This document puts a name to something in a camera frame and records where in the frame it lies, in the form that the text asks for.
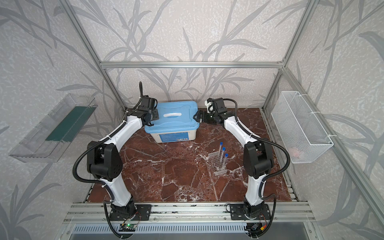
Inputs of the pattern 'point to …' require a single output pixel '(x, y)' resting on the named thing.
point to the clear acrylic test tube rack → (216, 163)
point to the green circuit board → (127, 227)
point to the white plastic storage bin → (163, 137)
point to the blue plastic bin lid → (176, 116)
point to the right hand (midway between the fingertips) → (199, 113)
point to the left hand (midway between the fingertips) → (155, 109)
